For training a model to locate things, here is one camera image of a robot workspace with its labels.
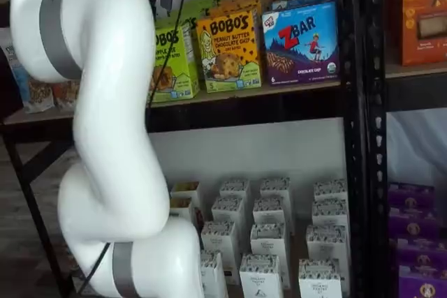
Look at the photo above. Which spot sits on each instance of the blue purple Zbar box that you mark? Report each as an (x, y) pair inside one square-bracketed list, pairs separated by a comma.
[(304, 2), (300, 43)]

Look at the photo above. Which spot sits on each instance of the wooden shelf board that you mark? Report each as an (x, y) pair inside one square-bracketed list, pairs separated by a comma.
[(279, 88), (412, 69)]

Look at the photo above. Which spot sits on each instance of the yellow label granola box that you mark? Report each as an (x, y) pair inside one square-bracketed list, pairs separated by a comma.
[(181, 207), (185, 190)]

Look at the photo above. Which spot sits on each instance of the white patterned pastry box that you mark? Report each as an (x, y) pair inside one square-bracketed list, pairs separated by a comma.
[(326, 242), (259, 275), (267, 238), (275, 187), (217, 242), (319, 278), (267, 209), (227, 209), (211, 273), (234, 188), (329, 211), (330, 189)]

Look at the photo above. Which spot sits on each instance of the large orange snack box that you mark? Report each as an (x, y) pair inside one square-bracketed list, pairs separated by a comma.
[(426, 15)]

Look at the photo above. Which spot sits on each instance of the purple snack box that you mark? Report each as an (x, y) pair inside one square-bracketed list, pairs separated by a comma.
[(413, 223), (412, 195), (424, 284), (422, 252)]

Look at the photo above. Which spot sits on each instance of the granola bag orange label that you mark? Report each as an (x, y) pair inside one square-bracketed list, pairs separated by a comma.
[(64, 95)]

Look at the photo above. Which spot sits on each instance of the black metal shelving rack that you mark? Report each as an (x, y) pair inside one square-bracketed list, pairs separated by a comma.
[(375, 137), (244, 106)]

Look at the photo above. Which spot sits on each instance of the granola bag blue label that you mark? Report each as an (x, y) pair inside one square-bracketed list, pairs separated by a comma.
[(35, 97)]

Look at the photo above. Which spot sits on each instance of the white small boxes group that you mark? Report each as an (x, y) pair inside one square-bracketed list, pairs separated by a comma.
[(298, 214)]

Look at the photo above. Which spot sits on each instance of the white plastic sheet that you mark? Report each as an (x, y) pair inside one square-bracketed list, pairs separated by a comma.
[(415, 148)]

